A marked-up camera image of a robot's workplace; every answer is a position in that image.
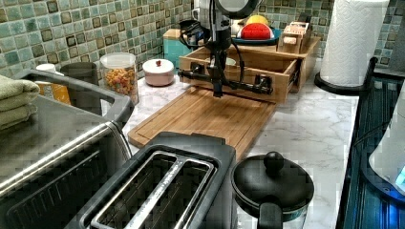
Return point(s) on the silver toaster oven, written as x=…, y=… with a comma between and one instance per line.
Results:
x=54, y=162

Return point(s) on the teal canister with wood lid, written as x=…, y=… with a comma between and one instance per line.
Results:
x=173, y=48

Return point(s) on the folded beige towel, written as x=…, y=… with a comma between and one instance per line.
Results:
x=16, y=97

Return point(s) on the clear cereal jar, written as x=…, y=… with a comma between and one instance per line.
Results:
x=119, y=74

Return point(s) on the wooden drawer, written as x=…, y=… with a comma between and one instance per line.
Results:
x=280, y=69

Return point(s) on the white lidded bowl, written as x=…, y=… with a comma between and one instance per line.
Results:
x=158, y=72

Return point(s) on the toy yellow lemon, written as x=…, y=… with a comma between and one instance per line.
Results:
x=257, y=19

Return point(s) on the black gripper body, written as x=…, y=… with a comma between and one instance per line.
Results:
x=218, y=45

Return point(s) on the black two-slot toaster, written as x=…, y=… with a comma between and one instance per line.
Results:
x=176, y=181

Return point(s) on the wooden organizer cabinet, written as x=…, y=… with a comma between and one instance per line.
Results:
x=307, y=58

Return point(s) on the dark grey mug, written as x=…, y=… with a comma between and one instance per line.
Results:
x=85, y=71

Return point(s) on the toy watermelon slice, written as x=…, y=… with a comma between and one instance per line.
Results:
x=256, y=31

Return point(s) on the blue plate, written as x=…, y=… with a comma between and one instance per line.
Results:
x=269, y=42

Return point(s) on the black lidded glass kettle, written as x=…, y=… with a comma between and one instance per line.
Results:
x=274, y=190

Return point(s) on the black drawer handle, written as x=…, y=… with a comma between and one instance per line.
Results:
x=261, y=85

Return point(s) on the paper towel roll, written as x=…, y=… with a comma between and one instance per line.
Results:
x=354, y=29

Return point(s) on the bamboo cutting board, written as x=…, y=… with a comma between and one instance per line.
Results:
x=196, y=111

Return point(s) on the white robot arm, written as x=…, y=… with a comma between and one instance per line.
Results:
x=215, y=16

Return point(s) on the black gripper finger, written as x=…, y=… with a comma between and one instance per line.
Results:
x=217, y=82

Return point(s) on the black paper towel holder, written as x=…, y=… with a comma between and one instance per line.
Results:
x=348, y=90

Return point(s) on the Stash tea box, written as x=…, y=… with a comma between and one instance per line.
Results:
x=295, y=37

